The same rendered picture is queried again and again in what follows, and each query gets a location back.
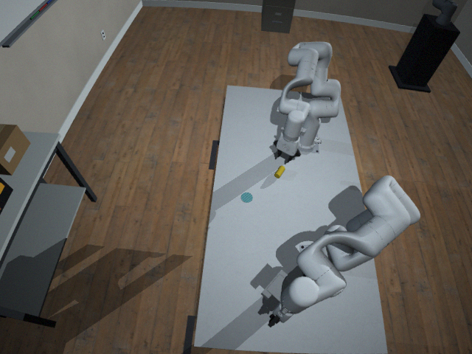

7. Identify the yellow cylinder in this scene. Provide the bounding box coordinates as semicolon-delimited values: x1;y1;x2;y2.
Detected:
274;166;285;178

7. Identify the cyan circle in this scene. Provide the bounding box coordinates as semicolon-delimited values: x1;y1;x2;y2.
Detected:
241;192;253;203

